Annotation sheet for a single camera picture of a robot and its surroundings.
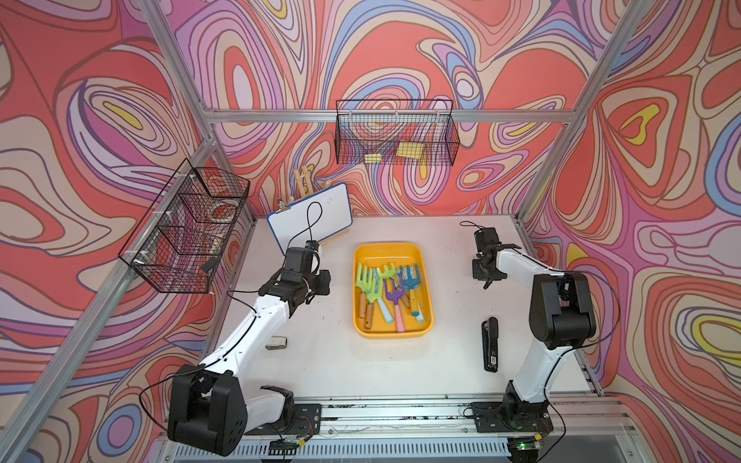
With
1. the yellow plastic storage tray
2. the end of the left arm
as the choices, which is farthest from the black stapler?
the end of the left arm

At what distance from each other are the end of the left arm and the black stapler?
517mm

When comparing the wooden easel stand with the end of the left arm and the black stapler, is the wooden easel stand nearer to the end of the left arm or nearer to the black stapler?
the end of the left arm

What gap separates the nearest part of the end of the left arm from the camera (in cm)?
59

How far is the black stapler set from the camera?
2.68 ft

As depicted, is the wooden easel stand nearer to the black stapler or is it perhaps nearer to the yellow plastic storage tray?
the yellow plastic storage tray

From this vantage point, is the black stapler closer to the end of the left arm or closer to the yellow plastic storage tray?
the yellow plastic storage tray
